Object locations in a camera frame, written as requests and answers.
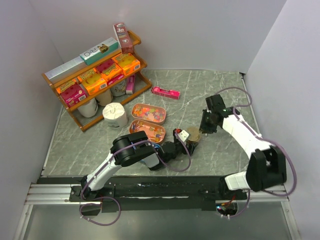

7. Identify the pink tin of gummies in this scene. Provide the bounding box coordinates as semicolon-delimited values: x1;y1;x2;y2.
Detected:
131;103;167;125

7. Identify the pink tin of lollipops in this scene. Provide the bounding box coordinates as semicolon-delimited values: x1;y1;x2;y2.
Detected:
129;119;166;144

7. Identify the red orange sponge box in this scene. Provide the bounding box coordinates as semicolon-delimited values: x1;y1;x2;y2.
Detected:
95;59;123;82

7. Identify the pink box on table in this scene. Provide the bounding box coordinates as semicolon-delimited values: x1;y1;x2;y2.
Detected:
151;86;180;100

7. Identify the printed paper roll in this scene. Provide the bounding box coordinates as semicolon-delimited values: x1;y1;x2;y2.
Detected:
110;80;127;97

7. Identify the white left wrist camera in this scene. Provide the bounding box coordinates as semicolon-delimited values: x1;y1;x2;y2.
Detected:
177;130;190;143

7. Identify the pink sponge box left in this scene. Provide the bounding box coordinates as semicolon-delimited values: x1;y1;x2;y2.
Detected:
56;79;88;108

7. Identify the teal long box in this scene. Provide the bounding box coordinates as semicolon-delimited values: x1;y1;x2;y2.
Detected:
79;37;119;65

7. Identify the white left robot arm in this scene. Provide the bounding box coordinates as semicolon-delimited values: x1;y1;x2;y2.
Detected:
79;128;198;201

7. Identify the orange sponge box middle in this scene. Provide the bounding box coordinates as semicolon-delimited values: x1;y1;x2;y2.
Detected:
77;68;107;96

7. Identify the pink slim box upright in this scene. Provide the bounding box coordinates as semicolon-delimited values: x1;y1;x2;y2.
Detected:
125;75;136;95

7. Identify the silver long box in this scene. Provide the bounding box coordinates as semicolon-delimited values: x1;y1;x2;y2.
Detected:
45;56;87;84

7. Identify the white paper roll on shelf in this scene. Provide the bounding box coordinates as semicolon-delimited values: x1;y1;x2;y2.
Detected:
77;98;98;118

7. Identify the gold jar lid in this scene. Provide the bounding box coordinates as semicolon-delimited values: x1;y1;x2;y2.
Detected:
186;126;202;143

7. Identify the beige paper roll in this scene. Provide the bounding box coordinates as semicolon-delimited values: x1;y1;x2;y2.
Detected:
95;89;113;106

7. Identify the white toilet paper roll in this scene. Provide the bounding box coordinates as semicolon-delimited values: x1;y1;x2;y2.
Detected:
102;102;128;128

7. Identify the red tall carton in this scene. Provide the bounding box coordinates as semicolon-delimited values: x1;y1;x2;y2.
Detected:
113;22;134;54

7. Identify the orange sponge box right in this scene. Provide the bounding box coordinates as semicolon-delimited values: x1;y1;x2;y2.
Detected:
111;53;141;76

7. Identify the wooden three-tier shelf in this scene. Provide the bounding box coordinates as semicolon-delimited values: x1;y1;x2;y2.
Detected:
41;29;153;132

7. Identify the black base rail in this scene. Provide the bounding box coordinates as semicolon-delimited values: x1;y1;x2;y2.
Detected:
67;175;253;213

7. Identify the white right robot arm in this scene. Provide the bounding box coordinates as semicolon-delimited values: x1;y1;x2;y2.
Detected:
199;94;287;200

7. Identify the blue tin of star candies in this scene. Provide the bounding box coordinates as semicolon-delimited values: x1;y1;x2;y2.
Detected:
142;142;163;165

